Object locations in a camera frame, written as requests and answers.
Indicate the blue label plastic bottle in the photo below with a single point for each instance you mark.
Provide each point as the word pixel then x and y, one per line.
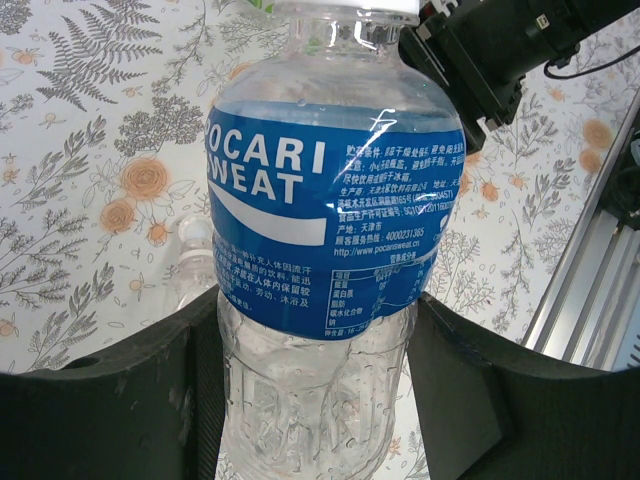
pixel 300 175

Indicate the aluminium front frame rail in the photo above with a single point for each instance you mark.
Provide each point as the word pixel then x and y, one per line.
pixel 575 300

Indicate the clear unlabelled plastic bottle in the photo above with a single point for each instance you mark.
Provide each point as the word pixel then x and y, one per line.
pixel 192 265

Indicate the floral table cover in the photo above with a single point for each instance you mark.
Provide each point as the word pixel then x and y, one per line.
pixel 75 150

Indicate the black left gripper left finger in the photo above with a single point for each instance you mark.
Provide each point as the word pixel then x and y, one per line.
pixel 100 425

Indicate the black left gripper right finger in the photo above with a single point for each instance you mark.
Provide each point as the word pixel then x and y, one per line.
pixel 525 425

